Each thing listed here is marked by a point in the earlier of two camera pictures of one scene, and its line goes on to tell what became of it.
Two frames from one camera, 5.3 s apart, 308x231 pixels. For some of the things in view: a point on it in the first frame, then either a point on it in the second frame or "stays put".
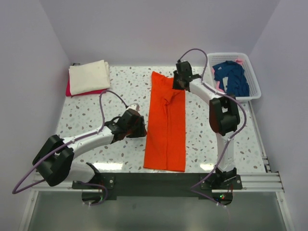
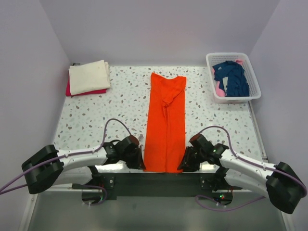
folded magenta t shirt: [69, 93] stays put
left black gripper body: [137, 130] -> [132, 159]
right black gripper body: [176, 84] -> [193, 159]
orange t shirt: [166, 139] stays put
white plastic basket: [232, 73] stays put
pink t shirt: [239, 61] stays put
